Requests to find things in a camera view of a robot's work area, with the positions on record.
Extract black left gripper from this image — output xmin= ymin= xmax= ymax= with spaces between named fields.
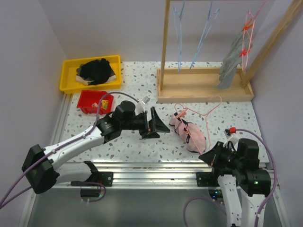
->
xmin=120 ymin=106 xmax=169 ymax=139

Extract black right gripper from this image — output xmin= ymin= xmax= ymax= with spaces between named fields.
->
xmin=199 ymin=140 xmax=243 ymax=170

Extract pink underwear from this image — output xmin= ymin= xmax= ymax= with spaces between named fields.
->
xmin=169 ymin=112 xmax=206 ymax=154

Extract pink clothes clip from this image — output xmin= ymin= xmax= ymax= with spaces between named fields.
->
xmin=184 ymin=127 xmax=191 ymax=143
xmin=175 ymin=109 xmax=186 ymax=118

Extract pink wire hanger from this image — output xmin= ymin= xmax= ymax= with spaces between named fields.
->
xmin=174 ymin=95 xmax=223 ymax=154

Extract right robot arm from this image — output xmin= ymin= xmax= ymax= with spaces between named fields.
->
xmin=199 ymin=139 xmax=271 ymax=227

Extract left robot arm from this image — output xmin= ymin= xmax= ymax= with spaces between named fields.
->
xmin=22 ymin=101 xmax=170 ymax=194

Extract wooden hanger rack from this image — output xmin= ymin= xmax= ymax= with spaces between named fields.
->
xmin=157 ymin=0 xmax=303 ymax=103

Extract left blue hanger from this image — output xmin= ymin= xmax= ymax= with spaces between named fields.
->
xmin=173 ymin=0 xmax=186 ymax=72

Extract blue hanger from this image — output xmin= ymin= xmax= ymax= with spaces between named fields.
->
xmin=173 ymin=0 xmax=186 ymax=72
xmin=190 ymin=0 xmax=220 ymax=69

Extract right blue hanger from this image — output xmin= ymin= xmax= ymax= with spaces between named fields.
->
xmin=190 ymin=0 xmax=220 ymax=69

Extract clips in red bin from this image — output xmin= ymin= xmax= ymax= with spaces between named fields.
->
xmin=92 ymin=100 xmax=109 ymax=110

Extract red plastic bin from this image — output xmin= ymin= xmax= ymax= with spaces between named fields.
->
xmin=77 ymin=90 xmax=114 ymax=115

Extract black garment pile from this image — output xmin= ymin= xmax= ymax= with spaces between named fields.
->
xmin=75 ymin=58 xmax=117 ymax=86

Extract yellow plastic tray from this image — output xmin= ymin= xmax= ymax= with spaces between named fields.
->
xmin=59 ymin=55 xmax=122 ymax=94

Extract grey knitted garment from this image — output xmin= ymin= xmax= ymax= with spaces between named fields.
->
xmin=216 ymin=32 xmax=242 ymax=90

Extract lower red clip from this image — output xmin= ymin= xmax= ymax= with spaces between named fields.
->
xmin=239 ymin=48 xmax=250 ymax=57

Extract upper orange clip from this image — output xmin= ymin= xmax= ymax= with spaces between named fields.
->
xmin=242 ymin=22 xmax=254 ymax=31

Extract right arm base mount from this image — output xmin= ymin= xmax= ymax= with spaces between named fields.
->
xmin=196 ymin=172 xmax=219 ymax=187

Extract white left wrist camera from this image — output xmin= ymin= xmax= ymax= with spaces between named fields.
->
xmin=136 ymin=96 xmax=150 ymax=114

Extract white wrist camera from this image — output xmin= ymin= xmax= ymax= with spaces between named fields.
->
xmin=136 ymin=96 xmax=150 ymax=114
xmin=223 ymin=127 xmax=239 ymax=147

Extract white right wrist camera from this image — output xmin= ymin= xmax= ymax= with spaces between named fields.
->
xmin=223 ymin=127 xmax=239 ymax=147

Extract aluminium mounting rail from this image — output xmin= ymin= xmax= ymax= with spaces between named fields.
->
xmin=23 ymin=161 xmax=280 ymax=190

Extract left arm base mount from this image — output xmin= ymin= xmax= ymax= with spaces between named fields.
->
xmin=71 ymin=172 xmax=114 ymax=187

